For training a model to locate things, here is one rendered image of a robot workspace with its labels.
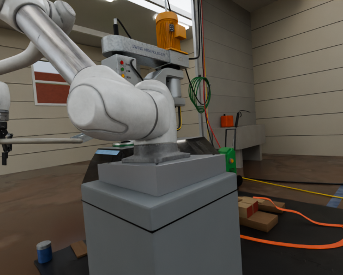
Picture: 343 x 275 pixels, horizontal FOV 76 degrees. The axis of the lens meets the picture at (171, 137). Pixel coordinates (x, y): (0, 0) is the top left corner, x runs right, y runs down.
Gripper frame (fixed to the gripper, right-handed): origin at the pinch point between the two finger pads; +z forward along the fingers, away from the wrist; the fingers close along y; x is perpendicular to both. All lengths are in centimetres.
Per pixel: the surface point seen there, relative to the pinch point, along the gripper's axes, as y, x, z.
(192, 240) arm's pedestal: -8, -112, 17
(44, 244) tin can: 44, 28, 70
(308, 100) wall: 568, -202, -100
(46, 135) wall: 376, 504, -19
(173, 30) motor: 132, -41, -116
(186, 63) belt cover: 152, -47, -90
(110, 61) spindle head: 71, -15, -71
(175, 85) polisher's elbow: 139, -40, -64
